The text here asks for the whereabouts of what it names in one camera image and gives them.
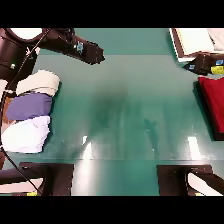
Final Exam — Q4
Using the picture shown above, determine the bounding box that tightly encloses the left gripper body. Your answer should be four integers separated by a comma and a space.
85, 40, 106, 66

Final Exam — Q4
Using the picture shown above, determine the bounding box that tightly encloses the cream garment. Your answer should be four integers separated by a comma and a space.
15, 69, 61, 98

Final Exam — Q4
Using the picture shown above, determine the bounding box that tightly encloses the purple garment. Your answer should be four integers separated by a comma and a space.
5, 92, 54, 122

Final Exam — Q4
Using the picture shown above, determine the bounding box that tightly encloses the white garment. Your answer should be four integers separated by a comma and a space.
169, 27, 224, 63
1, 115, 52, 155

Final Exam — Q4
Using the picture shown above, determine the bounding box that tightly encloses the red garment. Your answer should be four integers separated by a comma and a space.
198, 76, 224, 135

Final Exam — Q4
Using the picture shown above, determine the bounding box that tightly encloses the black cable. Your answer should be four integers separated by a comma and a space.
0, 29, 52, 197

